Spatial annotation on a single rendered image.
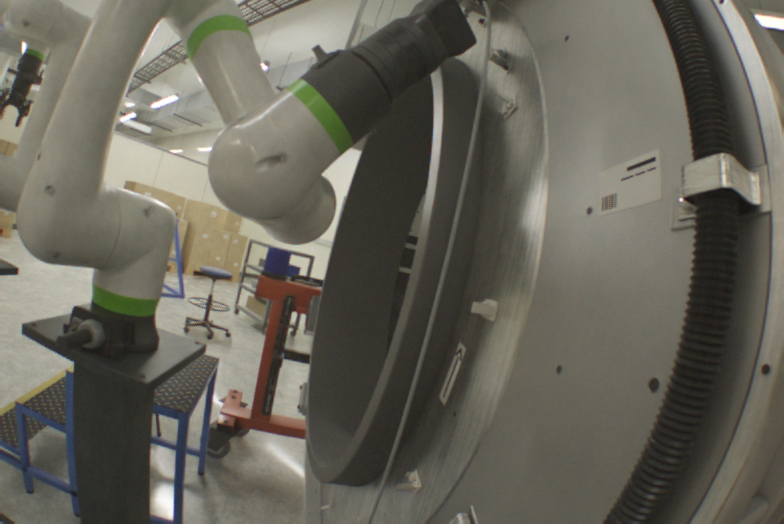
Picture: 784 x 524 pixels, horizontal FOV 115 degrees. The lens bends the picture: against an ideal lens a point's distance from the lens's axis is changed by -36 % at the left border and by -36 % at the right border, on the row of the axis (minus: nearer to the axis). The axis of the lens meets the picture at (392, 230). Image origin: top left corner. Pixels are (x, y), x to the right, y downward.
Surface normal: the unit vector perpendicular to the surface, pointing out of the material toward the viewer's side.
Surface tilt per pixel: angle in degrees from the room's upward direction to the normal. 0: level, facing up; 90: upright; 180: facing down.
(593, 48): 90
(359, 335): 57
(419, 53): 109
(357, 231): 102
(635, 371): 90
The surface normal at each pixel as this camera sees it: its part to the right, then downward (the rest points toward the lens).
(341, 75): 0.01, -0.17
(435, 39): 0.56, 0.25
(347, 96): 0.35, 0.22
